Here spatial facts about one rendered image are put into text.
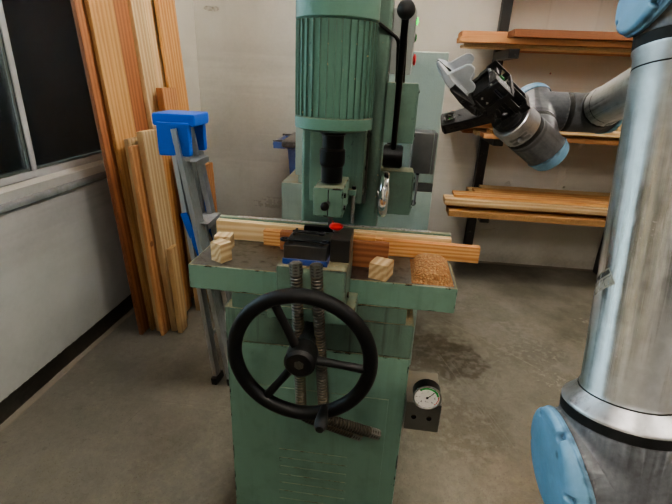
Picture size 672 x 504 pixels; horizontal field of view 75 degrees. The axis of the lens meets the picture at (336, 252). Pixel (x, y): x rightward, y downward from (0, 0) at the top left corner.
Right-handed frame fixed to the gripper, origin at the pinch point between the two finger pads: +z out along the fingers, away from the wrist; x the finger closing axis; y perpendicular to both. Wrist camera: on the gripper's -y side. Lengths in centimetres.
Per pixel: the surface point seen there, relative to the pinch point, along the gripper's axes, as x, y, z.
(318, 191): 14.8, -32.8, 3.4
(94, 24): -83, -120, 76
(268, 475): 70, -82, -25
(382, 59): -21.0, -17.5, 1.1
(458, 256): 20.0, -21.6, -31.9
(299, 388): 56, -44, -7
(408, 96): -15.3, -17.6, -8.5
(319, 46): 0.0, -12.6, 20.4
